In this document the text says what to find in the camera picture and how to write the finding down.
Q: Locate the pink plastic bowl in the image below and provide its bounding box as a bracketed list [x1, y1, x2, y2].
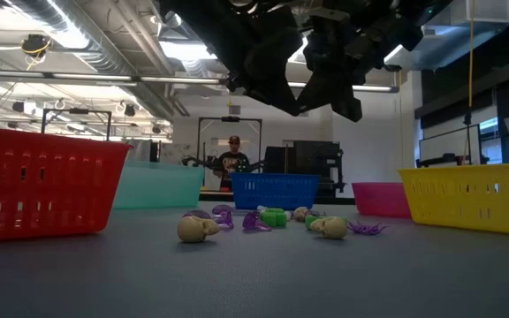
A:
[351, 182, 413, 220]

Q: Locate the green toy block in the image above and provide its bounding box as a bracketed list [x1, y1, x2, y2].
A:
[259, 207, 289, 230]

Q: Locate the purple plastic witch hat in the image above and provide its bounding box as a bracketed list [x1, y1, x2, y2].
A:
[182, 209, 212, 221]
[241, 210, 273, 234]
[213, 212, 236, 231]

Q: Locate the ceiling cable reel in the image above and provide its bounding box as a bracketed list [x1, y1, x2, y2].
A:
[19, 34, 53, 59]

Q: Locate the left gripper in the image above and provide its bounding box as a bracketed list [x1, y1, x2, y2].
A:
[201, 8, 303, 117]

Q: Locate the red plastic basket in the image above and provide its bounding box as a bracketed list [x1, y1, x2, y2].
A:
[0, 125, 133, 244]

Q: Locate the black background machine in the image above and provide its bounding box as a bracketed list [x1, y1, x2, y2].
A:
[262, 140, 346, 200]

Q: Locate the person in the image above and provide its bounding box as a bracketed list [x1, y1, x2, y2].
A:
[213, 135, 253, 192]

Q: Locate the teal translucent plastic bin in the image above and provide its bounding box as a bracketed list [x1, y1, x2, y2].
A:
[112, 159, 206, 210]

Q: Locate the blue plastic basket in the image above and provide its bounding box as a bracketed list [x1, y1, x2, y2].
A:
[230, 172, 323, 211]

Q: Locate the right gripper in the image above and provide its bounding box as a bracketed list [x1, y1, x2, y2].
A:
[298, 12, 414, 123]

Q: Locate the yellow hanging cable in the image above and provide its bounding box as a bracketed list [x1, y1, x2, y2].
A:
[467, 0, 476, 111]

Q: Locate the white board with frame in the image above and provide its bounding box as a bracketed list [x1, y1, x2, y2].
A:
[418, 124, 482, 168]

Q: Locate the yellow plastic basket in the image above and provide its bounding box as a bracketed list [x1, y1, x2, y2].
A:
[398, 163, 509, 239]

